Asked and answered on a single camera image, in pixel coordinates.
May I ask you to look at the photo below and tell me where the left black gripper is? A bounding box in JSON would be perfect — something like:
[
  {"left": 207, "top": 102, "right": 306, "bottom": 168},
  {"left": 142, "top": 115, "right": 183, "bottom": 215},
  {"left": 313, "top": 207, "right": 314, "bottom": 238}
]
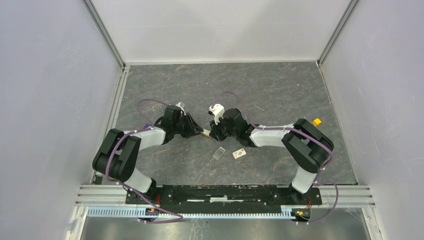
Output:
[{"left": 173, "top": 112, "right": 204, "bottom": 139}]

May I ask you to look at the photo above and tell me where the small white staples box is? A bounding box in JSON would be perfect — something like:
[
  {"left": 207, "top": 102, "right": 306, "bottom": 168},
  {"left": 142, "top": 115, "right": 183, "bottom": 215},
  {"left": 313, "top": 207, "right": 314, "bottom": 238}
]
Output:
[{"left": 232, "top": 148, "right": 247, "bottom": 160}]

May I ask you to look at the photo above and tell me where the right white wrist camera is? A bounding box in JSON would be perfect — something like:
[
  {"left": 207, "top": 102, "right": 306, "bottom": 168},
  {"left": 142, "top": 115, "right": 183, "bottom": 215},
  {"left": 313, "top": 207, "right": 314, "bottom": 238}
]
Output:
[{"left": 208, "top": 103, "right": 225, "bottom": 125}]

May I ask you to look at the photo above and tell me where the yellow cube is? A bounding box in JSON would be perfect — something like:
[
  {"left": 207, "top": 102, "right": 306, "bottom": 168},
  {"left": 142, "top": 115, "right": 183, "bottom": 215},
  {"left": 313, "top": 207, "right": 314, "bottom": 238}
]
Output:
[{"left": 312, "top": 118, "right": 322, "bottom": 127}]

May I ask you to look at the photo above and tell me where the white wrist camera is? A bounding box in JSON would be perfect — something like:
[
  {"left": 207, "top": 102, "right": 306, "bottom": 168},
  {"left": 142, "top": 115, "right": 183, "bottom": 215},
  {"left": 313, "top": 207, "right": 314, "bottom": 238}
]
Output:
[
  {"left": 208, "top": 103, "right": 225, "bottom": 125},
  {"left": 175, "top": 101, "right": 186, "bottom": 116}
]

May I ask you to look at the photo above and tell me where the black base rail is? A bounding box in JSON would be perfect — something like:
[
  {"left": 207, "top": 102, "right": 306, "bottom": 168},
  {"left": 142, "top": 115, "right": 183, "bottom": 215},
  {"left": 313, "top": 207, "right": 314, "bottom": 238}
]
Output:
[{"left": 146, "top": 184, "right": 323, "bottom": 214}]

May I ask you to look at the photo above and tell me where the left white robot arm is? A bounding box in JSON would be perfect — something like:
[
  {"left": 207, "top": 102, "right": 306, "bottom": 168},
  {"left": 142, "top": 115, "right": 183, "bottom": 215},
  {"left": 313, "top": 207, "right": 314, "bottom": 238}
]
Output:
[{"left": 92, "top": 105, "right": 204, "bottom": 204}]

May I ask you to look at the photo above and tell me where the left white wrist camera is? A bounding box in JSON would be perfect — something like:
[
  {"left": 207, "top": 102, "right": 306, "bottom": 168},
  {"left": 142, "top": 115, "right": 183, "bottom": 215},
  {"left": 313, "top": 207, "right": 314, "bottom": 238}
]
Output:
[{"left": 175, "top": 101, "right": 186, "bottom": 116}]

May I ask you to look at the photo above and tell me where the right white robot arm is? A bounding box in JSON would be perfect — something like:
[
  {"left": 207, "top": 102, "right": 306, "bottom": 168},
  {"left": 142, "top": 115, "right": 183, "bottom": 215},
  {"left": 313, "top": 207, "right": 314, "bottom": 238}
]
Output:
[{"left": 208, "top": 104, "right": 335, "bottom": 204}]

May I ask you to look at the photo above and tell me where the staples tray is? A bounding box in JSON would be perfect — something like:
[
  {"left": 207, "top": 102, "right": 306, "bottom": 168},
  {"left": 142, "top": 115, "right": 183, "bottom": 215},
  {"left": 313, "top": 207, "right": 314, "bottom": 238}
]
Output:
[{"left": 212, "top": 147, "right": 226, "bottom": 160}]

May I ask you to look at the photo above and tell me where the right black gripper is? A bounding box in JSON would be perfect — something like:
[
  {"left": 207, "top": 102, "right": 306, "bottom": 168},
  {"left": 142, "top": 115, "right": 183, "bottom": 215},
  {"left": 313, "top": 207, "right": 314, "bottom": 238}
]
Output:
[{"left": 209, "top": 114, "right": 238, "bottom": 142}]

